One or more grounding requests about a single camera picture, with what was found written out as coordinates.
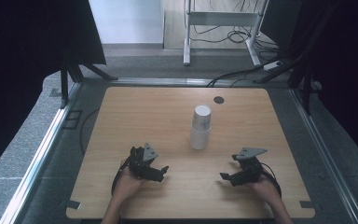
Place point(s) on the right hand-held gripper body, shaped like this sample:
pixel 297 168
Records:
pixel 251 169

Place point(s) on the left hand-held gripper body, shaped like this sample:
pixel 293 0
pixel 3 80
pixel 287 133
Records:
pixel 141 166

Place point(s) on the person's left hand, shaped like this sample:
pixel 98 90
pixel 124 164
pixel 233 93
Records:
pixel 126 185

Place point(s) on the person's right hand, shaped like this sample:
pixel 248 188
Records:
pixel 268 189

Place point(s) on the black tape piece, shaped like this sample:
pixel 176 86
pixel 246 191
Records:
pixel 307 204
pixel 74 204

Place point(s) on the dark round table grommet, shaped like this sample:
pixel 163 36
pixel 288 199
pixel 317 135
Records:
pixel 218 100

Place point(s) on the black stand legs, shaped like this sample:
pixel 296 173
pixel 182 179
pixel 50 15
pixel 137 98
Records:
pixel 74 73
pixel 306 81

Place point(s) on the white power strip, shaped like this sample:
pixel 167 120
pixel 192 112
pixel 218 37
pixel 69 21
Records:
pixel 272 65

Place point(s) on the black curtain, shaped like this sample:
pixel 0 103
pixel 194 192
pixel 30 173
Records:
pixel 348 62
pixel 28 46

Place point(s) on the aluminium floor rail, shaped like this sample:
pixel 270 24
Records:
pixel 326 155
pixel 40 155

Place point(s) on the white metal desk frame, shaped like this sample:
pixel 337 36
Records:
pixel 220 18

